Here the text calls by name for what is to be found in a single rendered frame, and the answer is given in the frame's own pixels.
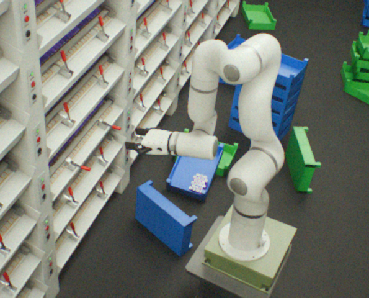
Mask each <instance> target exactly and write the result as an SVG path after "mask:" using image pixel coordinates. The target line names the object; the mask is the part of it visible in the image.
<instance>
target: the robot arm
mask: <svg viewBox="0 0 369 298"><path fill-rule="evenodd" d="M280 62H281V49H280V45H279V43H278V41H277V39H275V38H274V37H273V36H271V35H269V34H257V35H255V36H253V37H251V38H250V39H248V40H246V41H245V42H244V43H242V44H241V45H240V46H238V47H236V48H235V49H233V50H228V48H227V46H226V44H225V43H224V42H222V41H221V40H207V41H205V42H203V43H201V44H200V45H199V46H198V47H197V48H196V50H195V52H194V55H193V62H192V72H191V78H190V89H189V102H188V114H189V117H190V118H191V120H192V121H194V127H193V130H192V132H190V133H183V132H174V133H173V132H169V131H166V130H161V129H160V127H155V128H154V127H151V128H146V129H144V128H138V127H136V128H135V132H136V135H141V136H145V138H144V139H143V141H142V142H141V143H136V144H135V142H125V148H126V149H127V150H135V151H136V152H137V153H139V154H140V155H144V154H152V155H166V154H169V153H171V155H176V156H186V157H191V158H200V159H205V160H214V159H215V157H216V154H217V151H218V140H217V138H216V137H215V136H213V134H214V131H215V126H216V118H217V113H216V110H214V108H215V102H216V94H217V90H218V82H219V77H221V79H222V80H223V81H224V82H226V83H228V84H243V85H242V88H241V92H240V94H239V101H238V110H239V122H240V126H241V130H242V132H243V134H244V135H245V136H246V137H247V138H250V139H251V147H250V149H249V151H248V152H247V153H246V154H245V155H244V156H243V157H242V158H241V159H239V160H238V161H237V162H236V163H235V165H234V166H233V167H232V168H231V170H230V172H229V174H228V178H227V185H228V187H229V189H230V190H231V191H232V192H233V193H234V195H235V196H234V203H233V211H232V215H231V223H228V224H227V225H225V226H224V227H223V228H222V229H221V231H220V234H219V237H218V241H219V244H220V247H221V249H222V250H223V251H224V252H225V253H226V254H227V255H228V256H229V257H231V258H233V259H235V260H238V261H247V262H248V261H256V260H259V259H261V258H262V257H264V256H265V255H266V254H267V252H268V250H269V247H270V239H269V236H268V235H267V233H266V231H265V230H264V224H265V218H266V215H267V209H268V206H269V195H268V192H267V191H266V189H265V187H266V185H267V184H268V183H269V182H270V181H271V180H272V179H273V177H274V176H275V175H276V174H277V173H278V172H279V171H280V170H281V168H282V166H283V162H284V152H283V148H282V145H281V143H280V142H279V140H278V138H277V136H276V134H275V132H274V131H273V127H272V116H271V99H272V92H273V87H274V84H275V80H276V78H277V75H278V71H279V68H280ZM140 145H141V148H139V147H138V146H140ZM143 145H144V146H145V147H144V146H143Z"/></svg>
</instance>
